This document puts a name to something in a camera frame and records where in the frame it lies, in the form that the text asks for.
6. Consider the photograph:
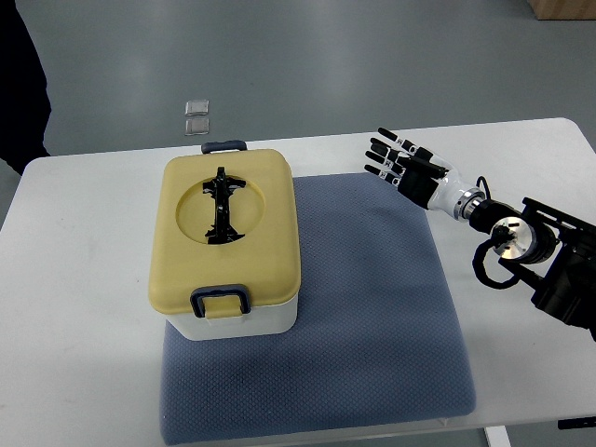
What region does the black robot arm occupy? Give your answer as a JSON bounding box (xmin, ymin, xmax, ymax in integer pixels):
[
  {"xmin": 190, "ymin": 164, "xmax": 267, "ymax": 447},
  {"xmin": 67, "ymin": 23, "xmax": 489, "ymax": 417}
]
[{"xmin": 463, "ymin": 176, "xmax": 595, "ymax": 335}]

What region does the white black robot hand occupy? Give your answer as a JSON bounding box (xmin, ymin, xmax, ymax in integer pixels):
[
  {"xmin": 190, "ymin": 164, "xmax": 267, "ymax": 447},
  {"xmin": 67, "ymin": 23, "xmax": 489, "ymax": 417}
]
[{"xmin": 364, "ymin": 128, "xmax": 486, "ymax": 221}]

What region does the wooden box corner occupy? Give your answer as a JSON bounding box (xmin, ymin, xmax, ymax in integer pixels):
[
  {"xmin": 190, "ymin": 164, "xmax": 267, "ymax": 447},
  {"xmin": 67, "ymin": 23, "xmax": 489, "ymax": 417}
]
[{"xmin": 528, "ymin": 0, "xmax": 595, "ymax": 20}]

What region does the black bracket under table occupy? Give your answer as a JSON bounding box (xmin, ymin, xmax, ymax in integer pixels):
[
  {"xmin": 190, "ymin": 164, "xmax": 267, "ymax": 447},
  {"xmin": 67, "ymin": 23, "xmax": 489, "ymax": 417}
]
[{"xmin": 557, "ymin": 416, "xmax": 596, "ymax": 430}]

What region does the dark clothed person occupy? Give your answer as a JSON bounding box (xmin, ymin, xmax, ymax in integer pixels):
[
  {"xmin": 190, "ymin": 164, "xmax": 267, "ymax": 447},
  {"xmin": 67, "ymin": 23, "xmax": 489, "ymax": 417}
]
[{"xmin": 1, "ymin": 1, "xmax": 51, "ymax": 174}]

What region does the yellow box lid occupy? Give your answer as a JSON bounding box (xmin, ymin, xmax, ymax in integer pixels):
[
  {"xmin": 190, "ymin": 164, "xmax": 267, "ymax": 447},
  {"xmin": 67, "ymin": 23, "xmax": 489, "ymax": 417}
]
[{"xmin": 149, "ymin": 149, "xmax": 301, "ymax": 318}]

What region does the upper metal floor plate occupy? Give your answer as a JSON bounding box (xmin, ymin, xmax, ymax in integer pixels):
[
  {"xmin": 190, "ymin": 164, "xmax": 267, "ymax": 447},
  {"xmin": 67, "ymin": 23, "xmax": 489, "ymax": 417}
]
[{"xmin": 184, "ymin": 99, "xmax": 210, "ymax": 116}]

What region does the white table leg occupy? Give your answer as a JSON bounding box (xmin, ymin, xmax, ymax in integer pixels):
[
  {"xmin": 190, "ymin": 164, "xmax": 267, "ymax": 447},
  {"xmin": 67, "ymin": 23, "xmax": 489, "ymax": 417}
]
[{"xmin": 484, "ymin": 426, "xmax": 512, "ymax": 447}]

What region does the blue grey cushion mat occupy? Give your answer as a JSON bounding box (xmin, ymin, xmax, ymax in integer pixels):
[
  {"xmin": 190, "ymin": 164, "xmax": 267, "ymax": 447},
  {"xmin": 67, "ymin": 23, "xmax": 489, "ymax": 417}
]
[{"xmin": 160, "ymin": 173, "xmax": 476, "ymax": 445}]

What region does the white storage box base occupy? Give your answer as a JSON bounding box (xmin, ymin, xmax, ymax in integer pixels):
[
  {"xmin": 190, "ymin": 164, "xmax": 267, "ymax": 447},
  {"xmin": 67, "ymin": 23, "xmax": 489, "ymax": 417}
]
[{"xmin": 166, "ymin": 294, "xmax": 298, "ymax": 341}]

